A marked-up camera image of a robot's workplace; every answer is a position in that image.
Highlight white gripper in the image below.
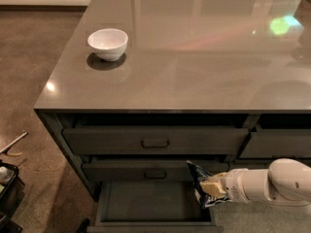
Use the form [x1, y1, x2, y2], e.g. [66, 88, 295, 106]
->
[200, 169, 249, 202]

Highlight blue chip bag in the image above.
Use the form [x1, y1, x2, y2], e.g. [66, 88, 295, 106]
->
[187, 161, 229, 209]

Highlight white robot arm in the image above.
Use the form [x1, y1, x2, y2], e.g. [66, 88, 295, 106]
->
[199, 158, 311, 214]

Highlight grey middle left drawer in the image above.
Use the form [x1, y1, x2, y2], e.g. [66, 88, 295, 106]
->
[80, 155, 229, 183]

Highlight grey top right drawer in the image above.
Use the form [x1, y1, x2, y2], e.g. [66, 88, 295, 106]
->
[240, 127, 311, 158]

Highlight grey open bottom drawer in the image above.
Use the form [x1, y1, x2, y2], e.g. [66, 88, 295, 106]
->
[87, 181, 224, 233]

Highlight grey top left drawer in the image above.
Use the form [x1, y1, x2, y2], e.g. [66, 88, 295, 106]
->
[62, 126, 249, 155]

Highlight white ceramic bowl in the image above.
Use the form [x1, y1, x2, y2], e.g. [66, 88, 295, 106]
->
[87, 28, 128, 61]

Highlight grey metal rod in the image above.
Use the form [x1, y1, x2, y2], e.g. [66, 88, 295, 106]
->
[0, 131, 28, 154]

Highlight black cart with items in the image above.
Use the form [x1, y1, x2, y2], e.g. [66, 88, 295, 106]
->
[0, 163, 24, 233]

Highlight grey cabinet frame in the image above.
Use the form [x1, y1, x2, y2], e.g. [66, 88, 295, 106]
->
[38, 111, 311, 197]

